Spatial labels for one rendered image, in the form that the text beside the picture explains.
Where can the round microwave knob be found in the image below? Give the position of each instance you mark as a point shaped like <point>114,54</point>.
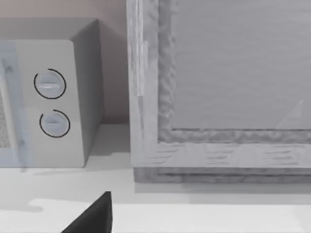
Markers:
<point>55,123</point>
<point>49,83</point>

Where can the pale microwave oven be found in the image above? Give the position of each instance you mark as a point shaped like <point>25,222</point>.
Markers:
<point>60,109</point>

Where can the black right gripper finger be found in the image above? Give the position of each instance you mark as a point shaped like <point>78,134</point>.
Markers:
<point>97,217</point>

